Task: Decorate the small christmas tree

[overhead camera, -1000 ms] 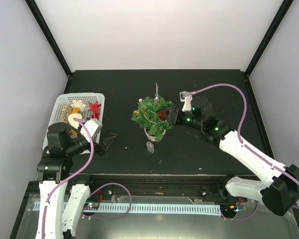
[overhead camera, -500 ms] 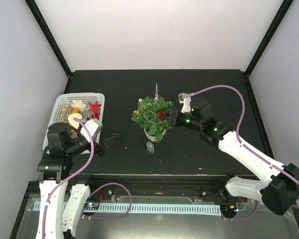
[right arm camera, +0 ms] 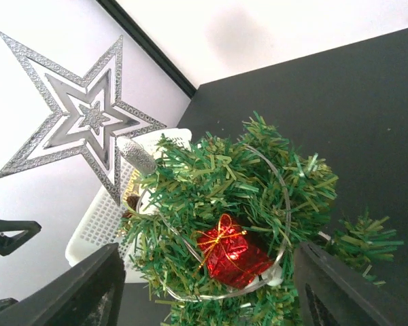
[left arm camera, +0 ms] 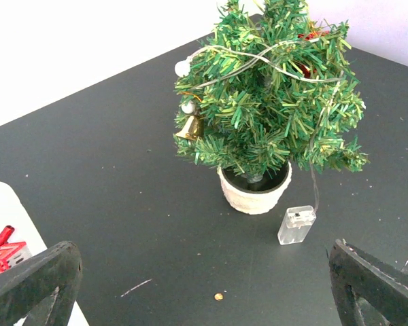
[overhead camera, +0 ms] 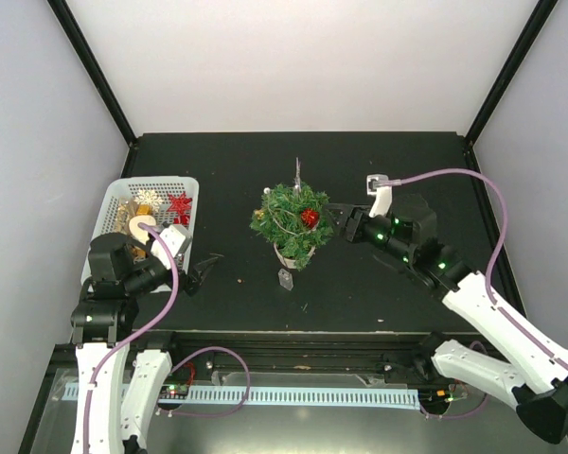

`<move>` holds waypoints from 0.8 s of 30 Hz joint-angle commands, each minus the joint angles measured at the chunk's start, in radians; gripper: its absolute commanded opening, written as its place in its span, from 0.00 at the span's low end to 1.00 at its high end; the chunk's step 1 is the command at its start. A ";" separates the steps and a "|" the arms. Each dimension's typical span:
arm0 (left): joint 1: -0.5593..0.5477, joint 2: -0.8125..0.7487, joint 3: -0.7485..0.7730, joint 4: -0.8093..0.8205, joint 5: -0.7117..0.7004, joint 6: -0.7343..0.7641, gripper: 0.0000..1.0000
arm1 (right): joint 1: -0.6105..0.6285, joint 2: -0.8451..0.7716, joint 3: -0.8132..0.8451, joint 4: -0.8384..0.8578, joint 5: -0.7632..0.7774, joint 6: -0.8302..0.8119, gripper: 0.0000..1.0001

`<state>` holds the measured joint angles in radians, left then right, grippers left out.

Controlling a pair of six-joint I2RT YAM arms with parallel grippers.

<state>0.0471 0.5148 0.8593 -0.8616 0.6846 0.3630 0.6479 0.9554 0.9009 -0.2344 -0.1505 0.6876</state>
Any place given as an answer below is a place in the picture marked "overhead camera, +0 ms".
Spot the white round wooden ornament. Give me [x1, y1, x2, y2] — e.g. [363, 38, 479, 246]
[128, 215, 156, 244]

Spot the small green christmas tree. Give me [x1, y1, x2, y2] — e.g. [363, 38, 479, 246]
[250, 183, 333, 271]

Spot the white plastic basket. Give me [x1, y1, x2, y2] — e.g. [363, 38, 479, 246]
[80, 175, 201, 294]

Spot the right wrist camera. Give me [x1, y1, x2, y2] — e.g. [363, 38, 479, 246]
[366, 174, 393, 218]

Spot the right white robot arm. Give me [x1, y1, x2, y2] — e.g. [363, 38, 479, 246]
[323, 195, 568, 444]

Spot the silver red star ornament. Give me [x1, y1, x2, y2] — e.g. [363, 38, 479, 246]
[293, 157, 302, 194]

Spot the white snowflake ornament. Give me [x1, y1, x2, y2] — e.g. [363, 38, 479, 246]
[134, 189, 163, 211]

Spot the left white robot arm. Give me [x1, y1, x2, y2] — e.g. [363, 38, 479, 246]
[71, 225, 217, 453]

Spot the white bulb light string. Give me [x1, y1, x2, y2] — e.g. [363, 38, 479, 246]
[257, 186, 328, 290]

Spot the light blue cable duct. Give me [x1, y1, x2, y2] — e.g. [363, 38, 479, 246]
[63, 381, 421, 411]

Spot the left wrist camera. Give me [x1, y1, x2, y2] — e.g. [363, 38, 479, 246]
[151, 224, 192, 269]

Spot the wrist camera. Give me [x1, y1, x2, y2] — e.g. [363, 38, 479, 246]
[366, 174, 393, 218]
[151, 224, 192, 269]

